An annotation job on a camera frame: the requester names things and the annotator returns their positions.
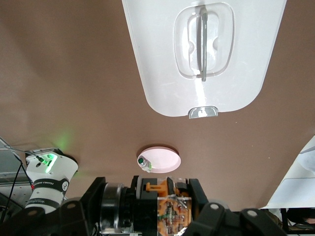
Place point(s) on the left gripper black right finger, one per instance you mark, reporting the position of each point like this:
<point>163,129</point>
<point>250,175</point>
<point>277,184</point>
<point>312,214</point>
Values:
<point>216,221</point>

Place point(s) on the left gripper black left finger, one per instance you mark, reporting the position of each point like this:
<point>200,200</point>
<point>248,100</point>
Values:
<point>73,217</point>

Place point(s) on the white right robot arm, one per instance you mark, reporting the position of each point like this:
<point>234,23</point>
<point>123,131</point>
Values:
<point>56,177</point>

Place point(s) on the pink round plate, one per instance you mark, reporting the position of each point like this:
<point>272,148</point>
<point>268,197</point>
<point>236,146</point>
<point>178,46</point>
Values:
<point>165,159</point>

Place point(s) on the pink box with white lid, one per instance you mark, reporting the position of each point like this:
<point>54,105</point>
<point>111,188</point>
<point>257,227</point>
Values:
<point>160,73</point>

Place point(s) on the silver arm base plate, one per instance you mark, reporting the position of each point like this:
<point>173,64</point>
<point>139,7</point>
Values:
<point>49,150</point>

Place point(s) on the green push button switch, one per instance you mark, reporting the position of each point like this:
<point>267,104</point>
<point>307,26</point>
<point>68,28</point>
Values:
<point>144,163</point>

